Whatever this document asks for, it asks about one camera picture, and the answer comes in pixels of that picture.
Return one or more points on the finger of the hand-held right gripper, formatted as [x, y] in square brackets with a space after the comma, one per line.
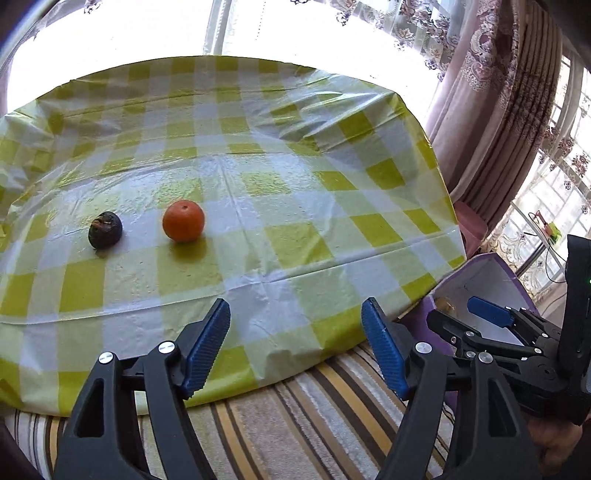
[450, 330]
[489, 311]

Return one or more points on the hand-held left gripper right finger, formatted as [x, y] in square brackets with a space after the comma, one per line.
[383, 350]

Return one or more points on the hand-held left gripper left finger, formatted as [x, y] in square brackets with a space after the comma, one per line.
[205, 350]

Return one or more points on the purple box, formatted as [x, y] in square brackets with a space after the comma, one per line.
[482, 277]

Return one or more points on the orange tangerine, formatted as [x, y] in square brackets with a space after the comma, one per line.
[183, 221]

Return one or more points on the dark purple round fruit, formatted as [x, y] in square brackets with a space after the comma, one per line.
[106, 230]

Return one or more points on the small green object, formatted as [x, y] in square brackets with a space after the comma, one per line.
[553, 233]

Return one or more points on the striped brown yellow towel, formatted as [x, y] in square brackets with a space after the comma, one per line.
[295, 429]

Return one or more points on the floral lace curtain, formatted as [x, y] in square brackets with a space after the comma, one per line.
[568, 184]

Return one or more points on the yellow white checked plastic tablecloth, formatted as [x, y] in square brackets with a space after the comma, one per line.
[240, 184]

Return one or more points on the pink curtain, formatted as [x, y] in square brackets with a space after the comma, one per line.
[498, 101]

